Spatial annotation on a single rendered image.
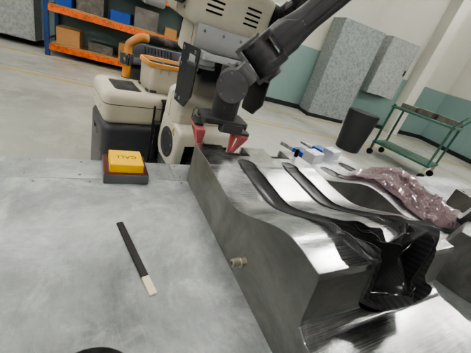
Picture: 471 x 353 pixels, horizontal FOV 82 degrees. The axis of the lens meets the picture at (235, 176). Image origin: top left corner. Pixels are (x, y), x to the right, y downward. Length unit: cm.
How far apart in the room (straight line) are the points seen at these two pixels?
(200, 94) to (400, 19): 699
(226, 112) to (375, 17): 680
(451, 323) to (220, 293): 30
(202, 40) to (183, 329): 69
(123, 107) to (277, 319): 92
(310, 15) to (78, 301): 56
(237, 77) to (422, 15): 764
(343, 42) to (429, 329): 605
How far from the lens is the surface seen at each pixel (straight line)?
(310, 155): 76
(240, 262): 38
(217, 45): 84
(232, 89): 50
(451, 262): 66
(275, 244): 32
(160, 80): 116
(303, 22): 57
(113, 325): 35
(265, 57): 56
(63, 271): 40
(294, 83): 657
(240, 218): 39
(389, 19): 752
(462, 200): 113
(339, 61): 635
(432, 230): 45
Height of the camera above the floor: 110
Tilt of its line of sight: 27 degrees down
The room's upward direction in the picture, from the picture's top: 18 degrees clockwise
